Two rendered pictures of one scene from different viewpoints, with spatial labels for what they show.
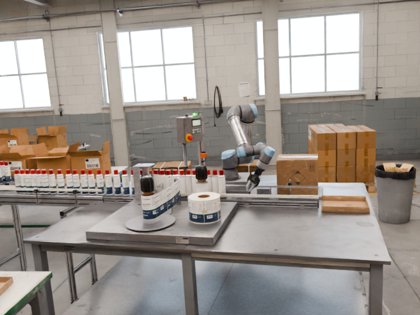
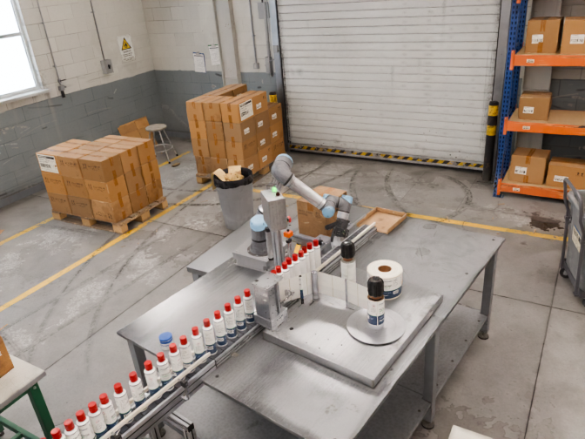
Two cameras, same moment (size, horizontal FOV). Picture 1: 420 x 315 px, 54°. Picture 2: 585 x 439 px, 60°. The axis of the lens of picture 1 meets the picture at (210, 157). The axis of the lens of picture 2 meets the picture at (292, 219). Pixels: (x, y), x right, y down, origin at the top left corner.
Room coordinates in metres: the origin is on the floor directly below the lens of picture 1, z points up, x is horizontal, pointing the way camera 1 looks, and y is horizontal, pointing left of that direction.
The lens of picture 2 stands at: (1.96, 2.52, 2.60)
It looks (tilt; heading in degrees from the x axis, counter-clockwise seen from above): 26 degrees down; 293
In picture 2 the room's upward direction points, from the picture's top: 5 degrees counter-clockwise
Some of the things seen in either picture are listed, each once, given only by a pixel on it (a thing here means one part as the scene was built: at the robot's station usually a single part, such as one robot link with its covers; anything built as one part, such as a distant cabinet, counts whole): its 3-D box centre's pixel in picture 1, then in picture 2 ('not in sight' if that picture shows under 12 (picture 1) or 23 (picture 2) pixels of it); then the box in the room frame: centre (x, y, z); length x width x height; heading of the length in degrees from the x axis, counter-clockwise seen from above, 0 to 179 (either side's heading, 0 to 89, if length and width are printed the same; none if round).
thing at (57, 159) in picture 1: (58, 159); not in sight; (4.54, 1.69, 0.96); 0.53 x 0.45 x 0.37; 173
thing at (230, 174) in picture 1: (229, 172); (260, 242); (3.37, -0.16, 0.97); 0.15 x 0.15 x 0.10
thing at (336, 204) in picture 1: (344, 203); (381, 219); (2.71, -0.90, 0.85); 0.30 x 0.26 x 0.04; 74
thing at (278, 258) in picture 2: (202, 155); (276, 235); (3.14, 0.06, 1.16); 0.04 x 0.04 x 0.67; 74
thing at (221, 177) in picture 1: (222, 184); (316, 254); (2.95, -0.08, 0.98); 0.05 x 0.05 x 0.20
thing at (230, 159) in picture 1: (229, 158); (259, 226); (3.37, -0.16, 1.09); 0.13 x 0.12 x 0.14; 102
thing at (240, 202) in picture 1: (204, 200); (304, 282); (2.99, 0.06, 0.85); 1.65 x 0.11 x 0.05; 74
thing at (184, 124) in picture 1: (189, 129); (274, 209); (3.10, 0.14, 1.38); 0.17 x 0.10 x 0.19; 129
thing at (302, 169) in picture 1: (297, 174); (322, 212); (3.10, -0.67, 0.99); 0.30 x 0.24 x 0.27; 75
